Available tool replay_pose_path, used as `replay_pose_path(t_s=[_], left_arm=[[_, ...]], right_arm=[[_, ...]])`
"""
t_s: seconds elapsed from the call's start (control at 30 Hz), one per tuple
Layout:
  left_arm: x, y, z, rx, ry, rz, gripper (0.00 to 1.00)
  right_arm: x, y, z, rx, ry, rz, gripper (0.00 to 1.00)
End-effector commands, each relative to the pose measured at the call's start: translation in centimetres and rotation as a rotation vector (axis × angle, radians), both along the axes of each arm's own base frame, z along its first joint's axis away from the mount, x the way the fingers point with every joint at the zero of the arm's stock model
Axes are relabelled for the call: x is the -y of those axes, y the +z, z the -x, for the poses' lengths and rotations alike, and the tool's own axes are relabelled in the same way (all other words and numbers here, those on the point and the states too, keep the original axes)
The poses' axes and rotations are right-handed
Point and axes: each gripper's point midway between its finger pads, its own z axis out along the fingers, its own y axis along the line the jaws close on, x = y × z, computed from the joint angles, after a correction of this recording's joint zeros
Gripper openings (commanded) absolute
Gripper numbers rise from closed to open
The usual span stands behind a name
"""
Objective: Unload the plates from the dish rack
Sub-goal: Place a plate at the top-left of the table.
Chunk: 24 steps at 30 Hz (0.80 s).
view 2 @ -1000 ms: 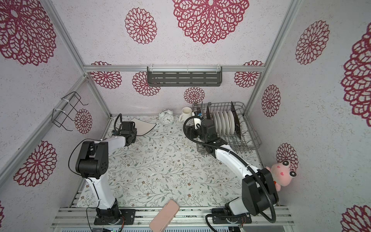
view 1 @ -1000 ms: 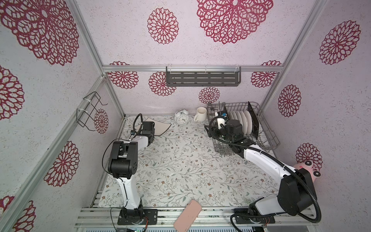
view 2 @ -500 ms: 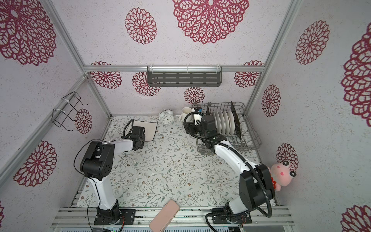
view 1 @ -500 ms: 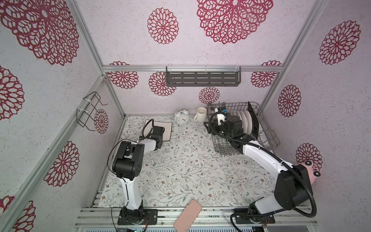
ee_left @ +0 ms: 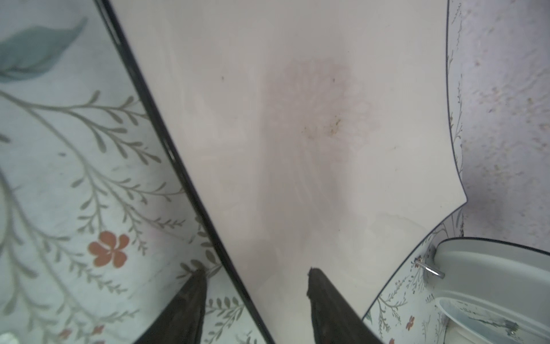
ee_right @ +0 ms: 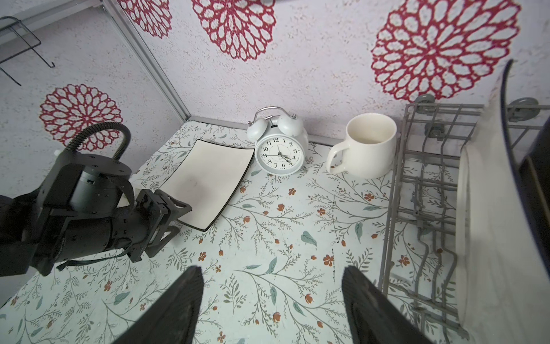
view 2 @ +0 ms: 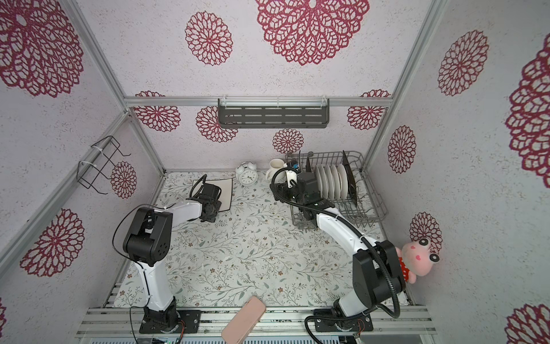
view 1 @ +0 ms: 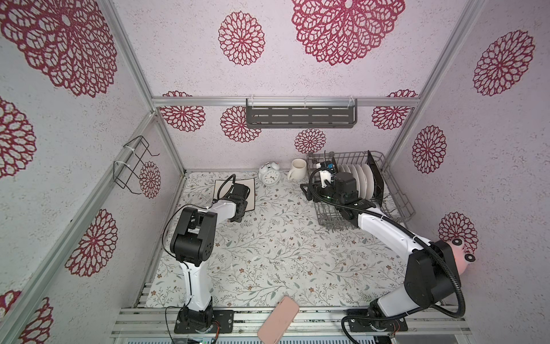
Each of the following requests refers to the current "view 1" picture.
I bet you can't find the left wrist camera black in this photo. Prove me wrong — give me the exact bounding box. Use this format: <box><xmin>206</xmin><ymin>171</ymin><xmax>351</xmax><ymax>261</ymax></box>
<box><xmin>229</xmin><ymin>183</ymin><xmax>251</xmax><ymax>201</ymax></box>

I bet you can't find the black square plate glossy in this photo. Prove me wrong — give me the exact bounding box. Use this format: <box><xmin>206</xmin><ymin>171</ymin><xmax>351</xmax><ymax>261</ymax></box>
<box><xmin>367</xmin><ymin>151</ymin><xmax>385</xmax><ymax>207</ymax></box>

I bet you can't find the white ceramic mug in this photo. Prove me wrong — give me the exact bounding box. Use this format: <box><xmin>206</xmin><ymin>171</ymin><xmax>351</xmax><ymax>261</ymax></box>
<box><xmin>287</xmin><ymin>159</ymin><xmax>307</xmax><ymax>181</ymax></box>

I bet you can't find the grey wire dish rack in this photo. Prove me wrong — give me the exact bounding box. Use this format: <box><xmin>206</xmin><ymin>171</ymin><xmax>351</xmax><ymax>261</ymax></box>
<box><xmin>307</xmin><ymin>150</ymin><xmax>415</xmax><ymax>230</ymax></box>

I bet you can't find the pink phone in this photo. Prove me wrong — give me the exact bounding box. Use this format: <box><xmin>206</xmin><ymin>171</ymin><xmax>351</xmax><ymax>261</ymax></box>
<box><xmin>257</xmin><ymin>296</ymin><xmax>299</xmax><ymax>344</ymax></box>

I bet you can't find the pink pig plush toy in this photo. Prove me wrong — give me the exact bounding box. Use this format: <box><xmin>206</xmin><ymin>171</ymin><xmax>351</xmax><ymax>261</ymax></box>
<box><xmin>445</xmin><ymin>238</ymin><xmax>476</xmax><ymax>275</ymax></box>

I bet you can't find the white square plate black rim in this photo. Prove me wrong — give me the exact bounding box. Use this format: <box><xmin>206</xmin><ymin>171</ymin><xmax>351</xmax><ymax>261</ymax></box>
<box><xmin>213</xmin><ymin>178</ymin><xmax>256</xmax><ymax>212</ymax></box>

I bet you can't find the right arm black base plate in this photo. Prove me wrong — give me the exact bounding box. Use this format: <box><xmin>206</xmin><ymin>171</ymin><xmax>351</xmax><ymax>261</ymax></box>
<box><xmin>344</xmin><ymin>308</ymin><xmax>409</xmax><ymax>333</ymax></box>

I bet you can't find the grey wall shelf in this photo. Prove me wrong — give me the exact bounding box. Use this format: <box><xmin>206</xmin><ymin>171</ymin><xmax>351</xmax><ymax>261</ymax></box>
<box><xmin>245</xmin><ymin>99</ymin><xmax>358</xmax><ymax>129</ymax></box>

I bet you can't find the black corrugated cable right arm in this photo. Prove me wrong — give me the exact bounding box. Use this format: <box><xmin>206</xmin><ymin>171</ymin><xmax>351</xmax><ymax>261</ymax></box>
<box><xmin>307</xmin><ymin>167</ymin><xmax>467</xmax><ymax>344</ymax></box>

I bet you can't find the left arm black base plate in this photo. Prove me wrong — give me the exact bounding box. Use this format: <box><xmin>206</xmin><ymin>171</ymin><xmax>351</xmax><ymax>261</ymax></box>
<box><xmin>173</xmin><ymin>308</ymin><xmax>235</xmax><ymax>335</ymax></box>

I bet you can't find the black wire wall holder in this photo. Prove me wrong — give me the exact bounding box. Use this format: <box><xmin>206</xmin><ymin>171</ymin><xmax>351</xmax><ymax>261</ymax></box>
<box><xmin>112</xmin><ymin>136</ymin><xmax>160</xmax><ymax>195</ymax></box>

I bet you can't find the white twin bell alarm clock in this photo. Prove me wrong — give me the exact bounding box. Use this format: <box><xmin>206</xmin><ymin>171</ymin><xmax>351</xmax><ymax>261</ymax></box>
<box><xmin>258</xmin><ymin>161</ymin><xmax>281</xmax><ymax>186</ymax></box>

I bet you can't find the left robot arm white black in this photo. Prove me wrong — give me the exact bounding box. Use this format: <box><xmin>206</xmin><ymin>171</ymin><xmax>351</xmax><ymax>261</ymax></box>
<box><xmin>169</xmin><ymin>197</ymin><xmax>248</xmax><ymax>332</ymax></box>

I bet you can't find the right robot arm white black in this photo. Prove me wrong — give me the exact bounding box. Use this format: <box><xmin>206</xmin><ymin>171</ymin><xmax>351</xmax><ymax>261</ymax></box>
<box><xmin>300</xmin><ymin>172</ymin><xmax>466</xmax><ymax>331</ymax></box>

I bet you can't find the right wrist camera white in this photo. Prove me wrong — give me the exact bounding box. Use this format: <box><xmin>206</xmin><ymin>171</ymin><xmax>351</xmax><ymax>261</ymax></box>
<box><xmin>316</xmin><ymin>162</ymin><xmax>335</xmax><ymax>189</ymax></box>

